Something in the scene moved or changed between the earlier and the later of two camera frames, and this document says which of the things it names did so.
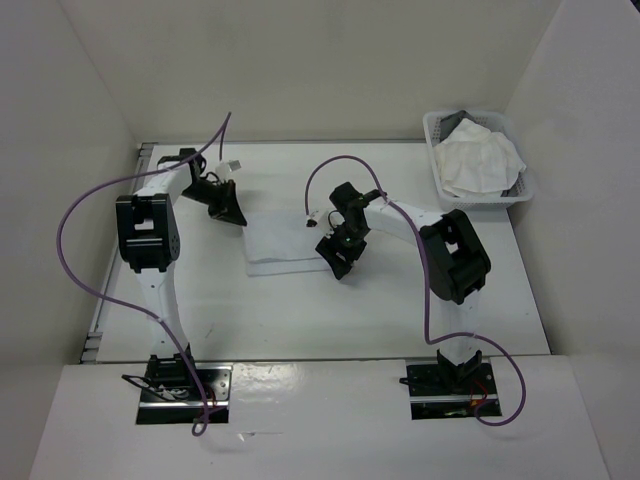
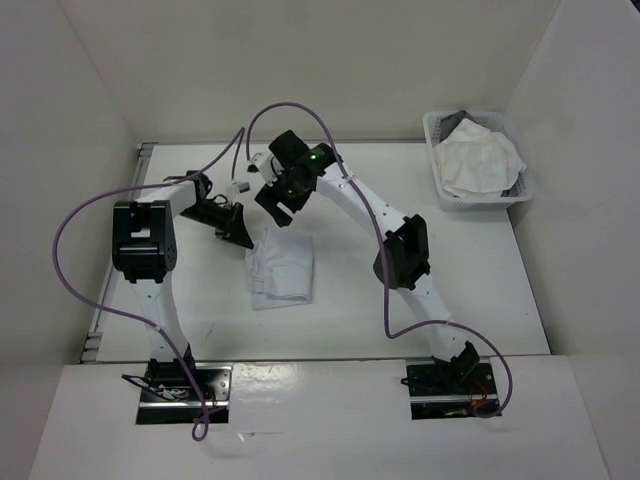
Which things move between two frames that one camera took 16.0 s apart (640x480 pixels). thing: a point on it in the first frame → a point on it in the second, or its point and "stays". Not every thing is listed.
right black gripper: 328,249 → 269,197
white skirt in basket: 476,162 stays
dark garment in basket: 448,124 stays
